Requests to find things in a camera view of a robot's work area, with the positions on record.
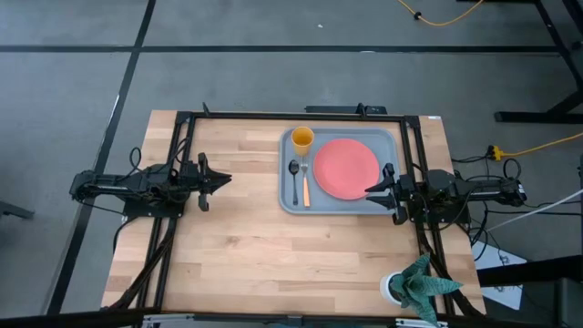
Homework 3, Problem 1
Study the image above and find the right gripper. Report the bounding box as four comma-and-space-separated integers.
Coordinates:
363, 162, 416, 225

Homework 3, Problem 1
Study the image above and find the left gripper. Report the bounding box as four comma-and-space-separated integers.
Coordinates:
185, 153, 232, 211

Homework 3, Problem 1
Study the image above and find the red plate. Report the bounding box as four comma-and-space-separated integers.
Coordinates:
312, 138, 382, 201

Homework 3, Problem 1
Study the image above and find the black spoon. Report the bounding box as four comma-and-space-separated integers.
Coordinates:
288, 159, 301, 207

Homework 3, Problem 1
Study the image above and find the fork with peach handle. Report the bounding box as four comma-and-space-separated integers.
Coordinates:
300, 156, 312, 209

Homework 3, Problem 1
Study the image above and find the yellow cup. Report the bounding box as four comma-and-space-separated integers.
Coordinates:
291, 126, 316, 158

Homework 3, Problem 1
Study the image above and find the grey tray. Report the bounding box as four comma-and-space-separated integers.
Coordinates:
278, 127, 402, 216

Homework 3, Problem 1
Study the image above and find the black device on table edge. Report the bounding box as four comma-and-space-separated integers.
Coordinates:
303, 103, 389, 116

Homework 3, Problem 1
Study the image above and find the white plant pot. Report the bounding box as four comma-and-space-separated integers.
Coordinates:
379, 272, 404, 306

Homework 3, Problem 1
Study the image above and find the green artificial plant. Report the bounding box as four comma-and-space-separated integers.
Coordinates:
390, 252, 465, 328

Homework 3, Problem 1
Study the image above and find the white paper sheet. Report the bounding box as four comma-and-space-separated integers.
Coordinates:
470, 240, 528, 312

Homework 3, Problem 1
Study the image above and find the black metal stand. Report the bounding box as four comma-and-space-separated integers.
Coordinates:
456, 0, 583, 125
476, 254, 583, 328

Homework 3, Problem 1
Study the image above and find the black crossbar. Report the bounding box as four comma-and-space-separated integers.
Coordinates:
0, 307, 583, 328

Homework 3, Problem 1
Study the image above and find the black stand foot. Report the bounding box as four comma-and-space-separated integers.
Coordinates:
0, 200, 36, 220

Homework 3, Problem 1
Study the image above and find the black cable loop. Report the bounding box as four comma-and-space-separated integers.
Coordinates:
128, 146, 143, 172
502, 157, 523, 181

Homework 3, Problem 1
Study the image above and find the black aluminium table frame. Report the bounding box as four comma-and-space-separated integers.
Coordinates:
108, 102, 486, 320

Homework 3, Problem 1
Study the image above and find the yellow extension cord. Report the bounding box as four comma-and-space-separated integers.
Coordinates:
489, 131, 583, 161

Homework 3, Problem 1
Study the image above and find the white cable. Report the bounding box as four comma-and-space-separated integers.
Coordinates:
486, 188, 583, 232

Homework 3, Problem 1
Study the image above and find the yellow floor cable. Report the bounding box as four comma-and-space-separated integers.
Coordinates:
394, 0, 485, 27

